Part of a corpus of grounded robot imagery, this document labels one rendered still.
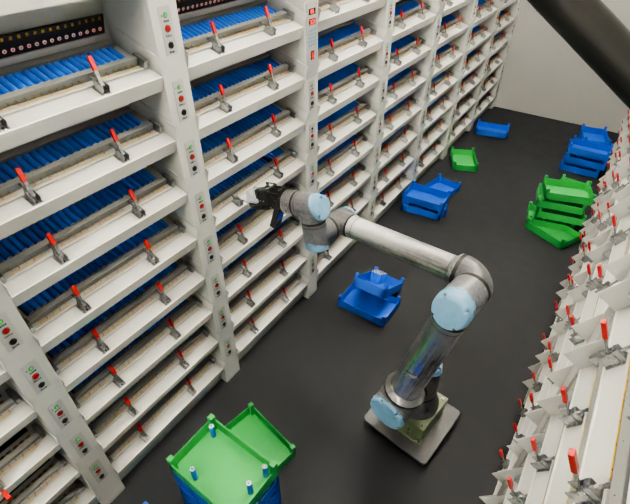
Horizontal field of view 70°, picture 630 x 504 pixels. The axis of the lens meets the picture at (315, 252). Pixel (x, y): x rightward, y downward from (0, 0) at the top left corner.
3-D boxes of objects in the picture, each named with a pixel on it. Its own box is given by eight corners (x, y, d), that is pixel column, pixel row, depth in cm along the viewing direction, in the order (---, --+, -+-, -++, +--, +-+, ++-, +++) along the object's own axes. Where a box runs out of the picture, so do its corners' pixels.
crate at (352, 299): (399, 305, 263) (401, 296, 258) (383, 327, 250) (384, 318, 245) (355, 285, 276) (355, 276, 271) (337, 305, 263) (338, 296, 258)
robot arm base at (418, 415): (444, 394, 198) (447, 379, 192) (429, 427, 185) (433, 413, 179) (403, 376, 206) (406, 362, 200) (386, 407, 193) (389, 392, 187)
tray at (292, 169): (304, 170, 214) (308, 154, 207) (214, 234, 175) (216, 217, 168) (271, 147, 218) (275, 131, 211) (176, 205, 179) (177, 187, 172)
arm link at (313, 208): (318, 227, 155) (315, 200, 150) (290, 221, 162) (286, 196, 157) (333, 216, 161) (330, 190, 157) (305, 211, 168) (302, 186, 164)
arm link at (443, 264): (510, 263, 137) (339, 198, 176) (493, 283, 129) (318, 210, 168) (503, 293, 144) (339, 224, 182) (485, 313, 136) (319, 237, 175)
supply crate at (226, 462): (278, 474, 149) (277, 462, 144) (236, 529, 136) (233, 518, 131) (214, 424, 163) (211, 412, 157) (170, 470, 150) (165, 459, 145)
